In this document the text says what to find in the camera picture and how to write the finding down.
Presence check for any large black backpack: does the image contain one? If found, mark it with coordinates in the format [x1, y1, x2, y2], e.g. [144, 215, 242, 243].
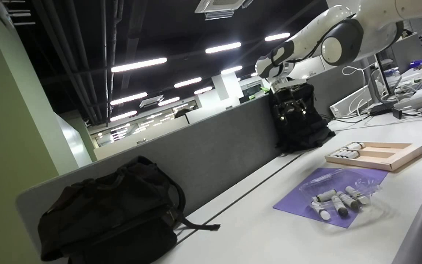
[37, 155, 221, 264]

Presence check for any ceiling light strip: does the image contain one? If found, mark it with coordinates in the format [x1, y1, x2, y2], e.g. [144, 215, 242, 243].
[111, 57, 168, 73]
[174, 77, 203, 89]
[110, 92, 148, 106]
[205, 42, 242, 54]
[264, 32, 291, 42]

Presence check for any white-capped clear bottle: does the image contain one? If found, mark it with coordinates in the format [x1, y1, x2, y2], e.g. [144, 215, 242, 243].
[311, 201, 332, 221]

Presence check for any grey desk divider panel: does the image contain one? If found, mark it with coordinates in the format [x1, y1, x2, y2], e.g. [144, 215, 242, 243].
[307, 59, 372, 117]
[16, 94, 282, 253]

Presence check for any white desk device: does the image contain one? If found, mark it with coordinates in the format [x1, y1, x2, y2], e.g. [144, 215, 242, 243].
[393, 87, 422, 111]

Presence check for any ceiling air conditioner unit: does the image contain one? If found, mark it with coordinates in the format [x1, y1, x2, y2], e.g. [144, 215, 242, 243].
[195, 0, 255, 21]

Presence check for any clear plastic box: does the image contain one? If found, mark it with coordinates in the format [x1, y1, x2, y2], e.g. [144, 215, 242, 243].
[299, 168, 382, 221]

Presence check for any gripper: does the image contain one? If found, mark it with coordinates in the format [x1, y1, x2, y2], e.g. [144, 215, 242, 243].
[274, 88, 308, 122]

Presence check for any monitor stand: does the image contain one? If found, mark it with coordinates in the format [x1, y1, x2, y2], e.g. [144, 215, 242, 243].
[369, 51, 399, 117]

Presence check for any white cable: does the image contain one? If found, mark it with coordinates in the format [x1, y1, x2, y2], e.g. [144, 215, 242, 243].
[341, 63, 384, 117]

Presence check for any wooden tray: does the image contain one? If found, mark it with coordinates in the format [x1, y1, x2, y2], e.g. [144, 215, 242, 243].
[325, 141, 422, 172]

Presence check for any small black backpack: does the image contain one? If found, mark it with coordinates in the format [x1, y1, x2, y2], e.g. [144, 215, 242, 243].
[269, 83, 336, 153]

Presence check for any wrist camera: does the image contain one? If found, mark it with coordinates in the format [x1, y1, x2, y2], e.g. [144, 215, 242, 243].
[271, 78, 307, 91]

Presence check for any purple mat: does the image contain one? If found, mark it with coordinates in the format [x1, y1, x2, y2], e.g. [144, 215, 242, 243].
[273, 167, 389, 229]

